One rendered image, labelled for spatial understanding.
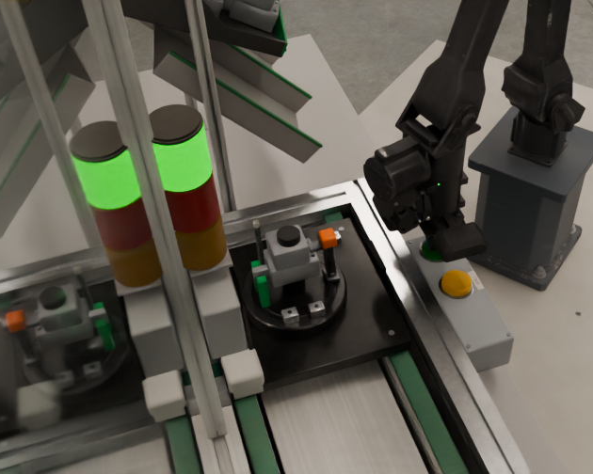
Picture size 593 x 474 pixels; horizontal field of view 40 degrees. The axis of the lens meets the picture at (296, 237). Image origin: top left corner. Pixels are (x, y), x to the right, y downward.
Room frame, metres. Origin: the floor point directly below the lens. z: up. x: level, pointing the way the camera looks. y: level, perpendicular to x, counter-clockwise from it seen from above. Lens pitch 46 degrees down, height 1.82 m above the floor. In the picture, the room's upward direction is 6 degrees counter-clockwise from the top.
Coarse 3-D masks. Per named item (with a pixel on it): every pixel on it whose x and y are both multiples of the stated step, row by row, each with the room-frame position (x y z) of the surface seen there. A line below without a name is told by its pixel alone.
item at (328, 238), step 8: (320, 232) 0.72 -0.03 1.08; (328, 232) 0.72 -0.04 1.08; (320, 240) 0.71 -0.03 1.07; (328, 240) 0.70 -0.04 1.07; (336, 240) 0.71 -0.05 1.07; (312, 248) 0.70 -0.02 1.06; (320, 248) 0.71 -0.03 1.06; (328, 248) 0.71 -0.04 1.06; (328, 256) 0.71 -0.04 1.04; (328, 264) 0.71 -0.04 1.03; (328, 272) 0.71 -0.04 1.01
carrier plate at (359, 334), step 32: (352, 224) 0.83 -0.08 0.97; (256, 256) 0.79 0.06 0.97; (352, 256) 0.77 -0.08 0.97; (352, 288) 0.71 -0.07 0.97; (384, 288) 0.70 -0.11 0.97; (352, 320) 0.66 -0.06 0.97; (384, 320) 0.65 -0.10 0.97; (256, 352) 0.62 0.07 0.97; (288, 352) 0.61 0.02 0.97; (320, 352) 0.61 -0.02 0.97; (352, 352) 0.60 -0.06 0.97; (384, 352) 0.60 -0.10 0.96; (288, 384) 0.58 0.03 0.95
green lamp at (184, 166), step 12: (204, 132) 0.53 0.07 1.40; (156, 144) 0.51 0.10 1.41; (180, 144) 0.51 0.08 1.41; (192, 144) 0.51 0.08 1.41; (204, 144) 0.52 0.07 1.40; (156, 156) 0.51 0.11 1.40; (168, 156) 0.50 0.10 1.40; (180, 156) 0.50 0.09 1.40; (192, 156) 0.51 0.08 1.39; (204, 156) 0.52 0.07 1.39; (168, 168) 0.51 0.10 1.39; (180, 168) 0.50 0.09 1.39; (192, 168) 0.51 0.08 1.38; (204, 168) 0.52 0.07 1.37; (168, 180) 0.51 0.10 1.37; (180, 180) 0.50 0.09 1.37; (192, 180) 0.51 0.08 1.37; (204, 180) 0.51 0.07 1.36
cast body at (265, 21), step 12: (228, 0) 1.03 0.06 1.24; (240, 0) 1.01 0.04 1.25; (252, 0) 1.01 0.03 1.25; (264, 0) 1.01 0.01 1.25; (276, 0) 1.04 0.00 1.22; (240, 12) 1.01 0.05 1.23; (252, 12) 1.01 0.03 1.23; (264, 12) 1.00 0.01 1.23; (276, 12) 1.01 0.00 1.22; (252, 24) 1.01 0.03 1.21; (264, 24) 1.00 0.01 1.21
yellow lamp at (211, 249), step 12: (216, 228) 0.52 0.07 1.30; (180, 240) 0.51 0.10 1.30; (192, 240) 0.50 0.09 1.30; (204, 240) 0.51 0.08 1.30; (216, 240) 0.51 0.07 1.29; (180, 252) 0.51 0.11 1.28; (192, 252) 0.50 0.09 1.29; (204, 252) 0.51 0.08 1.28; (216, 252) 0.51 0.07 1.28; (192, 264) 0.50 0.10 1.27; (204, 264) 0.50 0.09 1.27; (216, 264) 0.51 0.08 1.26
